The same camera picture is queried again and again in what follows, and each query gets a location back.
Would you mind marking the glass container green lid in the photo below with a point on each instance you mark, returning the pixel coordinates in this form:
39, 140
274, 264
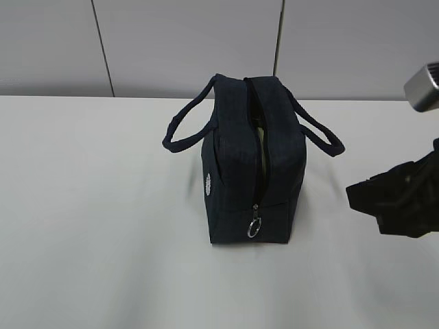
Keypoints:
258, 124

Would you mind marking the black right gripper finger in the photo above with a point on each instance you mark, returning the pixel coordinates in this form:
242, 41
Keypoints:
368, 196

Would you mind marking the dark blue lunch bag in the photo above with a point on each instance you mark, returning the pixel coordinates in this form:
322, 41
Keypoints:
242, 205

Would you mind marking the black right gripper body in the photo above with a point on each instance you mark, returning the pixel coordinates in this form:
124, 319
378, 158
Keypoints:
414, 211

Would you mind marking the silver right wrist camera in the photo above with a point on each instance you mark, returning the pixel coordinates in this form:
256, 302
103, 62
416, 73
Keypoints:
421, 90

